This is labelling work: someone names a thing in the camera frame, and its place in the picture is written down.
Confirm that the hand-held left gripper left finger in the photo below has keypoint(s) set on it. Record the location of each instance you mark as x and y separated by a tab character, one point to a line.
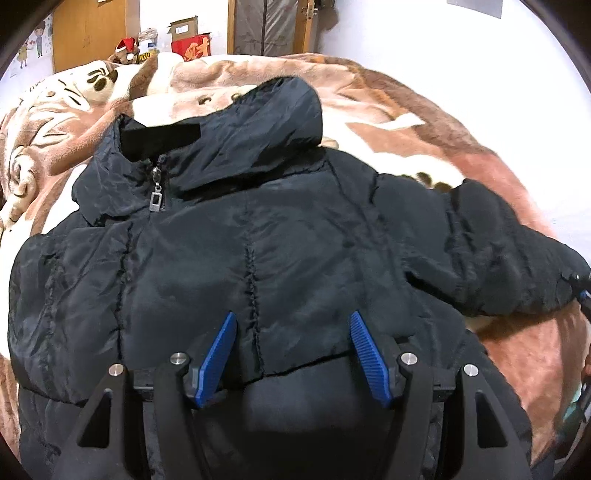
220	350

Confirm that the black puffer jacket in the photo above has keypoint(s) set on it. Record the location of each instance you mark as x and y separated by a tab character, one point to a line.
277	230

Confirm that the brown printed blanket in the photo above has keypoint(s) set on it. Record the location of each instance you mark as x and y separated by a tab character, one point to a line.
415	106

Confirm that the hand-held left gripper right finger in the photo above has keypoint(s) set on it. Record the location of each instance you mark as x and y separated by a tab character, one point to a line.
369	355

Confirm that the wooden framed dark panel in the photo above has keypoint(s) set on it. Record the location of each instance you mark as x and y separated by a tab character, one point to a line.
268	25

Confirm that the wooden wardrobe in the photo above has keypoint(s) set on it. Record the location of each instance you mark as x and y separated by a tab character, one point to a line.
87	32

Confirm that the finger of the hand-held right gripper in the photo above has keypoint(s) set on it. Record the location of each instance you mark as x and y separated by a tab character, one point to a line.
583	296

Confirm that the open cardboard box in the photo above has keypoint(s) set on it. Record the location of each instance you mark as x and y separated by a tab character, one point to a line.
182	28

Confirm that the plush toy with red hat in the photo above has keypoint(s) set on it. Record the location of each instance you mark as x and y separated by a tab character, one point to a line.
124	50

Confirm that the red gift box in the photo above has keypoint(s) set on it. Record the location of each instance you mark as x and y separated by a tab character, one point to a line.
194	47

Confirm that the wall poster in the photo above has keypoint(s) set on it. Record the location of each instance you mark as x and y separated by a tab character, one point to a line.
34	44

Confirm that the white printed bag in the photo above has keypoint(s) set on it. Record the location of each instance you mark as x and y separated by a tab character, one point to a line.
148	42

